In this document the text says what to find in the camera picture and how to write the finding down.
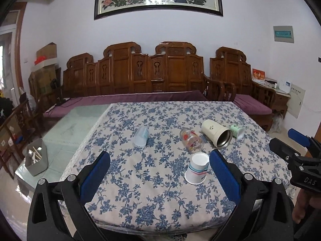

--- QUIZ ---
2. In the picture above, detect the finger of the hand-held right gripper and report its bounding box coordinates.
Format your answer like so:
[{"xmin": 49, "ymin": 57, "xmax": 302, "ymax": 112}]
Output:
[
  {"xmin": 269, "ymin": 138, "xmax": 302, "ymax": 161},
  {"xmin": 288, "ymin": 129, "xmax": 321, "ymax": 153}
]

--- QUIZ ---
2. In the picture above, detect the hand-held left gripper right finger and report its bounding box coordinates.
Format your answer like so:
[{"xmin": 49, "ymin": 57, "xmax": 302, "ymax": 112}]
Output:
[{"xmin": 209, "ymin": 149, "xmax": 294, "ymax": 241}]

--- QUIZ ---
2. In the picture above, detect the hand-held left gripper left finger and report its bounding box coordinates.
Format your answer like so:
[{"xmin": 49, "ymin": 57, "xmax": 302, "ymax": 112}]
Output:
[{"xmin": 27, "ymin": 151, "xmax": 111, "ymax": 241}]

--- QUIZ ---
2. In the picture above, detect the white striped paper cup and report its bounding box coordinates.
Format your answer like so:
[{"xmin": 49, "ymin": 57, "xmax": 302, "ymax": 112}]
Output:
[{"xmin": 185, "ymin": 152, "xmax": 210, "ymax": 184}]

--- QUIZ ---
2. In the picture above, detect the small green plastic cup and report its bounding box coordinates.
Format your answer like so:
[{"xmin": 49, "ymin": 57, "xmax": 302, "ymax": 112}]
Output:
[{"xmin": 230, "ymin": 125, "xmax": 246, "ymax": 141}]

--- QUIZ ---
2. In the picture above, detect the glass cup with red print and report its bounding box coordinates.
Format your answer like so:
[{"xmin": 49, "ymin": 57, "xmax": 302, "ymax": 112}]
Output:
[{"xmin": 180, "ymin": 128, "xmax": 204, "ymax": 153}]

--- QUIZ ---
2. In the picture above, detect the translucent plastic cup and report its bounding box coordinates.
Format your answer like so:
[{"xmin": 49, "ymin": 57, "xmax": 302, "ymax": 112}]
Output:
[{"xmin": 133, "ymin": 126, "xmax": 149, "ymax": 148}]

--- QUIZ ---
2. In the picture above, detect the person's right hand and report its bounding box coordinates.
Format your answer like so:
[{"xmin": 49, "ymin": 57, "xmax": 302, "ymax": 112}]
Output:
[{"xmin": 292, "ymin": 189, "xmax": 313, "ymax": 224}]

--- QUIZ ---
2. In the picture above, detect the clear plastic bag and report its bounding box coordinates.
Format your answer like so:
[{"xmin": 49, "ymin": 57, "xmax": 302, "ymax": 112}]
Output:
[{"xmin": 269, "ymin": 112, "xmax": 287, "ymax": 134}]

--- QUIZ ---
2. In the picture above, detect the white electrical cabinet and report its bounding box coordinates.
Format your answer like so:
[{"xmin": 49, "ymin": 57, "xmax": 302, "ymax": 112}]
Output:
[{"xmin": 286, "ymin": 85, "xmax": 306, "ymax": 119}]

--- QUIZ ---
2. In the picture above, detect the wooden side table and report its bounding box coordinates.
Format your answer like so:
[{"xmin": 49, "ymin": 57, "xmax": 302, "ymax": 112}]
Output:
[{"xmin": 261, "ymin": 83, "xmax": 291, "ymax": 117}]

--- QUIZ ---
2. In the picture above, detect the cream metal tumbler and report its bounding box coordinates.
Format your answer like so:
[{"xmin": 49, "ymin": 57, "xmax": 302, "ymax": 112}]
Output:
[{"xmin": 202, "ymin": 119, "xmax": 232, "ymax": 148}]

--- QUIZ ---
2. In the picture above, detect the white router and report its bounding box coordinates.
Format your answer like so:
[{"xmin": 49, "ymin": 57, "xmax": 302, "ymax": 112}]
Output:
[{"xmin": 276, "ymin": 79, "xmax": 293, "ymax": 92}]

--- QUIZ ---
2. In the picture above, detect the small purple seat cushion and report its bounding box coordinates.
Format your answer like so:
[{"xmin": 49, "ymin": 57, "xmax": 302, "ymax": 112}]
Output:
[{"xmin": 233, "ymin": 94, "xmax": 273, "ymax": 115}]

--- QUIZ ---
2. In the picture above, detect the blue floral tablecloth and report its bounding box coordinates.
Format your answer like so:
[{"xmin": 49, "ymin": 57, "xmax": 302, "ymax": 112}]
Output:
[{"xmin": 59, "ymin": 102, "xmax": 291, "ymax": 231}]

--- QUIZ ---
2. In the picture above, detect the grey utensil holder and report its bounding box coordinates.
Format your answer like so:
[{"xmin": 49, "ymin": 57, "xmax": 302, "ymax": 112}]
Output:
[{"xmin": 24, "ymin": 138, "xmax": 49, "ymax": 177}]

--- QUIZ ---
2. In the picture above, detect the red desk calendar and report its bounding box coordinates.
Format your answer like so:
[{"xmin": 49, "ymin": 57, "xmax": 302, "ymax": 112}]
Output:
[{"xmin": 252, "ymin": 68, "xmax": 266, "ymax": 84}]

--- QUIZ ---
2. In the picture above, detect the long purple seat cushion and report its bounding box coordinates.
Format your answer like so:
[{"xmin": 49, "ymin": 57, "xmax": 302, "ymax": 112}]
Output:
[{"xmin": 44, "ymin": 90, "xmax": 208, "ymax": 118}]

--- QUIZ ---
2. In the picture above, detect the carved wooden armchair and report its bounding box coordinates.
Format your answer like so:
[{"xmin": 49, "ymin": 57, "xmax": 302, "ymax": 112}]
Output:
[{"xmin": 209, "ymin": 46, "xmax": 277, "ymax": 131}]

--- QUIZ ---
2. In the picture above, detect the wooden chair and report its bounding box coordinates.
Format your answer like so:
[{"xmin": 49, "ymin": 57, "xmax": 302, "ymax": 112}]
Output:
[{"xmin": 0, "ymin": 98, "xmax": 39, "ymax": 179}]

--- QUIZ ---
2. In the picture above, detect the black standing fan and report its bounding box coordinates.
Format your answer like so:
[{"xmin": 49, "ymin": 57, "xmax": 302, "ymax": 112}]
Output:
[{"xmin": 50, "ymin": 79, "xmax": 69, "ymax": 106}]

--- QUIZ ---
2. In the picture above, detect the large brown cardboard box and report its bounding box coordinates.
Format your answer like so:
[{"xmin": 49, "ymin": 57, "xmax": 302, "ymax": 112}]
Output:
[{"xmin": 29, "ymin": 65, "xmax": 62, "ymax": 99}]

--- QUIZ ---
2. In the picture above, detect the carved wooden sofa bench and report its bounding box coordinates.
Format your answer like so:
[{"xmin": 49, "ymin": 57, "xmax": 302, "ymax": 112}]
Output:
[{"xmin": 61, "ymin": 41, "xmax": 226, "ymax": 99}]

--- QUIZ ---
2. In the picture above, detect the white cardboard box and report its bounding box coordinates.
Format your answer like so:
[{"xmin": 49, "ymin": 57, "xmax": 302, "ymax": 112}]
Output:
[{"xmin": 30, "ymin": 57, "xmax": 59, "ymax": 73}]

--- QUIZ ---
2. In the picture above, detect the grey wall panel box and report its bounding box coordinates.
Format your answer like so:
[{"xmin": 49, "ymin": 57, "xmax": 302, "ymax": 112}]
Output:
[{"xmin": 273, "ymin": 26, "xmax": 294, "ymax": 43}]

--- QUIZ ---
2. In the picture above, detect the wooden door frame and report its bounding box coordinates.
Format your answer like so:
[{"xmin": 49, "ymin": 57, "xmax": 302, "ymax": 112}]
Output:
[{"xmin": 13, "ymin": 2, "xmax": 27, "ymax": 92}]

